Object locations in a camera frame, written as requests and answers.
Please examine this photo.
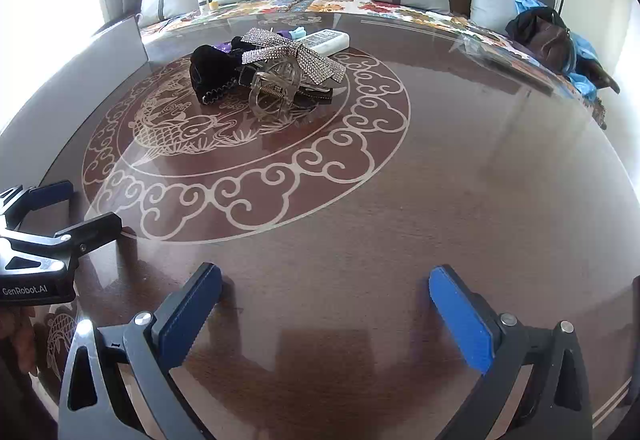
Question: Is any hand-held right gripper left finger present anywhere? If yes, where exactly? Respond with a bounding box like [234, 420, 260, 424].
[59, 262, 223, 440]

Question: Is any rhinestone bow hair clip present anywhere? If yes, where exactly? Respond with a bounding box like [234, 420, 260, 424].
[241, 27, 349, 85]

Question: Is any person's left hand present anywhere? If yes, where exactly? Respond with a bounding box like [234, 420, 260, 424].
[0, 305, 39, 374]

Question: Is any dark brown bag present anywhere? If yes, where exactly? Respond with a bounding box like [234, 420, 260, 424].
[505, 7, 574, 71]

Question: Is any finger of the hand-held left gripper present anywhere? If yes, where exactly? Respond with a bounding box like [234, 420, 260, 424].
[0, 212, 123, 273]
[0, 181, 75, 231]

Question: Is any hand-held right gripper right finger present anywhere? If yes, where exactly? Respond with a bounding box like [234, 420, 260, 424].
[429, 265, 593, 440]

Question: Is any black velvet scrunchie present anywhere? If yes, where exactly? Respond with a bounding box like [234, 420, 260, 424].
[189, 36, 261, 106]

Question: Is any floral printed blanket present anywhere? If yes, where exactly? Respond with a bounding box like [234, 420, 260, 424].
[140, 0, 609, 131]

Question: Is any white remote control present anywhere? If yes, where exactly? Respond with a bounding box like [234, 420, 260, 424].
[300, 30, 351, 56]

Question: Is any clear hair claw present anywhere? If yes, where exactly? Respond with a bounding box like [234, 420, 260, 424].
[248, 57, 304, 123]

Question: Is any small purple hair accessory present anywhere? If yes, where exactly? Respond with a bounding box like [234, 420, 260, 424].
[215, 30, 296, 53]

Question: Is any dark brown handbag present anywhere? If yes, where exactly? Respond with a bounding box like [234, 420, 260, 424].
[515, 0, 602, 103]

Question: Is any brown patterned glass desktop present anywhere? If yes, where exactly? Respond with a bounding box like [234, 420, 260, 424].
[0, 10, 640, 440]

